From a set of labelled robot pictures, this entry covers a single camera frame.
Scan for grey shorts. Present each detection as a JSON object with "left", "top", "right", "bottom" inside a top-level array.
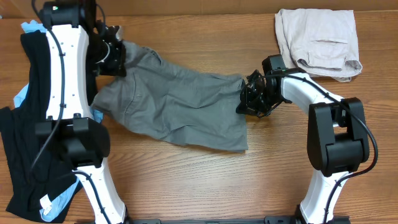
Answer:
[{"left": 92, "top": 41, "right": 248, "bottom": 152}]

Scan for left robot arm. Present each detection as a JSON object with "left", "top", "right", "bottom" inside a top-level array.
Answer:
[{"left": 35, "top": 1, "right": 129, "bottom": 223}]

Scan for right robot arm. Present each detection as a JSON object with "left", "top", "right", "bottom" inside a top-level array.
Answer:
[{"left": 236, "top": 68, "right": 369, "bottom": 223}]

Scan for folded beige shorts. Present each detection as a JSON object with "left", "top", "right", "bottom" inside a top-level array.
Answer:
[{"left": 275, "top": 9, "right": 363, "bottom": 82}]

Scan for black garment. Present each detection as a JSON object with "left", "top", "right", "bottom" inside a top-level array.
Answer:
[{"left": 1, "top": 31, "right": 76, "bottom": 221}]

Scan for light blue garment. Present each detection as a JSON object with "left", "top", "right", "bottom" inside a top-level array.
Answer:
[{"left": 13, "top": 20, "right": 104, "bottom": 223}]

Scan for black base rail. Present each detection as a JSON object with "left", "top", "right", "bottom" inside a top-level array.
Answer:
[{"left": 124, "top": 215, "right": 352, "bottom": 224}]

